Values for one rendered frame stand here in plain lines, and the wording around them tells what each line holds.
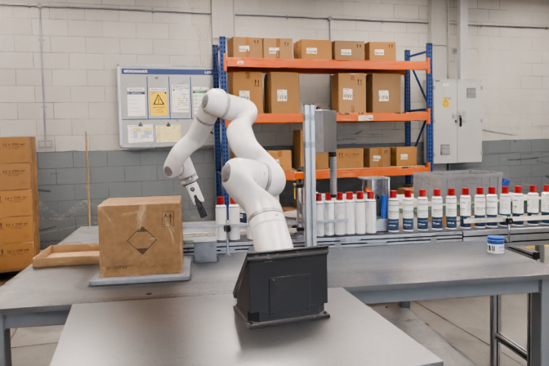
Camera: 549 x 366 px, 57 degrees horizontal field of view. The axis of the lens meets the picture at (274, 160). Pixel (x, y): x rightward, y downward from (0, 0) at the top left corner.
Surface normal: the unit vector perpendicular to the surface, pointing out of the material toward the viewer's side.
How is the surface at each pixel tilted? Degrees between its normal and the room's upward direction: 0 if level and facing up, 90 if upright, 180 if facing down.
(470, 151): 90
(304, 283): 90
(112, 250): 90
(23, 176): 90
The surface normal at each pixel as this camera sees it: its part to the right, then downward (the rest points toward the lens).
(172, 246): 0.15, 0.05
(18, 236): 0.36, 0.05
